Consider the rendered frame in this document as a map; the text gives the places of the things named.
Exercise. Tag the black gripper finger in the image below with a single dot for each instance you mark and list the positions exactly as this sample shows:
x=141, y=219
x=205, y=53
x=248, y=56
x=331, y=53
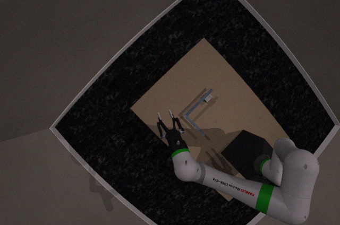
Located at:
x=163, y=126
x=178, y=123

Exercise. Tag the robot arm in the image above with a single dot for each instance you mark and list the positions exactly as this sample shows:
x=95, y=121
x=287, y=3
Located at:
x=294, y=170

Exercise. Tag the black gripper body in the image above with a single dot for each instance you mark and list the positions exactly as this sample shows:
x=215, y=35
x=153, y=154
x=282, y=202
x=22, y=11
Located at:
x=173, y=137

